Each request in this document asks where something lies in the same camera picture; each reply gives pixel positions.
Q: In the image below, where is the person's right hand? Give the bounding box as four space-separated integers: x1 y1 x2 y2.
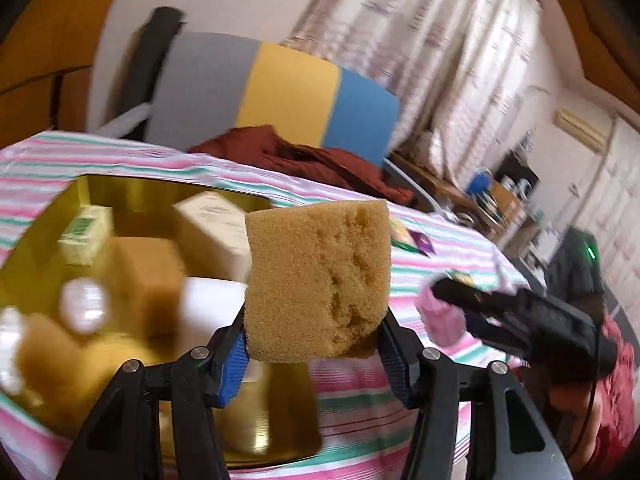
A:
547 385 602 476

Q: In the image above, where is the white foam block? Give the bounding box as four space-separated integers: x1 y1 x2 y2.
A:
179 277 251 357

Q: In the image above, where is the purple candy wrapper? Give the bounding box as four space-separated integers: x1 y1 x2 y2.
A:
410 230 437 259

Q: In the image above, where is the black box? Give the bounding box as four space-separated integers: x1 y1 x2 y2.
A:
495 151 542 187

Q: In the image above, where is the wall air conditioner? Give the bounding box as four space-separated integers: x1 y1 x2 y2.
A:
554 106 614 154

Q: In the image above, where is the brown cardboard box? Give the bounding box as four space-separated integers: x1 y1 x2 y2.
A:
486 180 524 222

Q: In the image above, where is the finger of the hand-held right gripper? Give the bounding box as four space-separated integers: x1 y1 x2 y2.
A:
465 317 532 359
432 279 531 322

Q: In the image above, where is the large yellow sponge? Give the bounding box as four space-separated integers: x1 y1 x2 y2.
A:
15 312 83 411

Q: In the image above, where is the wooden wardrobe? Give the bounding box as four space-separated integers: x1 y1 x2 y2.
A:
0 0 128 148

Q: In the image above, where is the white round object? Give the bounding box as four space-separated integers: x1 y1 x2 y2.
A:
0 306 27 394
58 279 112 334

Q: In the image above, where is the black cable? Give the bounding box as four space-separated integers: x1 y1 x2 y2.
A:
570 375 602 463

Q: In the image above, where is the yellow green snack packet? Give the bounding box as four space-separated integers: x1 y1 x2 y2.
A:
390 217 416 251

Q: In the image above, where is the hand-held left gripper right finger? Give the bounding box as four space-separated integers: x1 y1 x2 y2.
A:
377 310 576 480

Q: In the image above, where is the blue water jug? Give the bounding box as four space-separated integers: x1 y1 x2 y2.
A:
467 167 494 197

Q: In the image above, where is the striped pink green tablecloth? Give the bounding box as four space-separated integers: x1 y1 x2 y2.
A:
0 130 533 480

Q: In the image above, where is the small green yellow box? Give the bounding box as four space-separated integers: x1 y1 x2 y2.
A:
56 205 114 267

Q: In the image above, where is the gold metal tin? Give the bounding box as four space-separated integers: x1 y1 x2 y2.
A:
0 175 324 472

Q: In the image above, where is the pink patterned curtain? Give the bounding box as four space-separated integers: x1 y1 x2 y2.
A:
280 0 547 186
590 115 640 283

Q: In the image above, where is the pink red blanket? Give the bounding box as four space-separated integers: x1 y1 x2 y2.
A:
595 310 640 473

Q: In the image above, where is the grey yellow blue chair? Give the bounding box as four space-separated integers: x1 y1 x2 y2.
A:
95 31 401 168

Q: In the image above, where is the pink foam block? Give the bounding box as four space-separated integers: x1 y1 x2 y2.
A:
418 282 467 347

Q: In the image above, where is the dark red jacket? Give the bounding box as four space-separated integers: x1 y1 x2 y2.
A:
189 125 416 206

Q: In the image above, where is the cream cardboard box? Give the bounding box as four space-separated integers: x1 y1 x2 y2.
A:
172 190 252 282

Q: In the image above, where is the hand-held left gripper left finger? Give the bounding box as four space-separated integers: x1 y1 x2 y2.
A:
55 305 249 480

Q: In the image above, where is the wooden desk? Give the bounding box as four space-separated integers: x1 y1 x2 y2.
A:
389 152 501 242

